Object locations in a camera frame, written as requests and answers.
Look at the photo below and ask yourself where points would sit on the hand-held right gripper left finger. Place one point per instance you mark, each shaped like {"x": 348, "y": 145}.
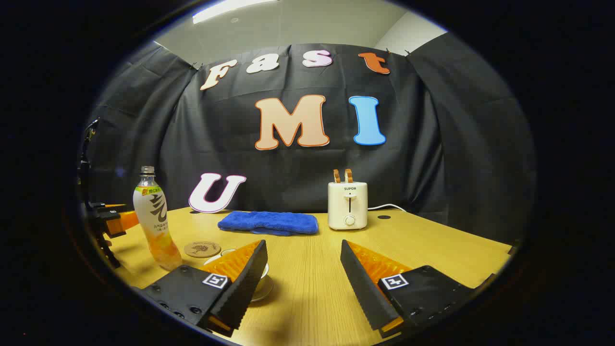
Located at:
{"x": 242, "y": 283}

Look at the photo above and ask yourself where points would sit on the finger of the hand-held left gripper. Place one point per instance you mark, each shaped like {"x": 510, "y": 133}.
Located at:
{"x": 122, "y": 223}
{"x": 113, "y": 208}

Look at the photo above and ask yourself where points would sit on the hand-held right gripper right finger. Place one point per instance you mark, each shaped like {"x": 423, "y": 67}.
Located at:
{"x": 365, "y": 288}

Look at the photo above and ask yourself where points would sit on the orange drink water bottle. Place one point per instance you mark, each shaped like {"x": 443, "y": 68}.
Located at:
{"x": 153, "y": 216}

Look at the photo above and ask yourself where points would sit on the round cork coaster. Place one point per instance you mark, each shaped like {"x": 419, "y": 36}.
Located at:
{"x": 202, "y": 249}

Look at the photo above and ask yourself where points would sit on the blue towel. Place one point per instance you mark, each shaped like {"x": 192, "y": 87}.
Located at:
{"x": 269, "y": 223}

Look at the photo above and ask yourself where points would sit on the white toaster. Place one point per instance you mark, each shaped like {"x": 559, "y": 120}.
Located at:
{"x": 347, "y": 204}

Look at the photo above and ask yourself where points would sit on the brown toast slice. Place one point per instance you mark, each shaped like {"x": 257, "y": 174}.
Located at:
{"x": 349, "y": 176}
{"x": 337, "y": 176}

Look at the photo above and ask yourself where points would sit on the black backdrop cloth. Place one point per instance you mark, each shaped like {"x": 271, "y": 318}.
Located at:
{"x": 432, "y": 144}

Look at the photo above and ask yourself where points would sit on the ceiling light panel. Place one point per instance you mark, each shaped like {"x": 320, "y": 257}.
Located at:
{"x": 226, "y": 9}

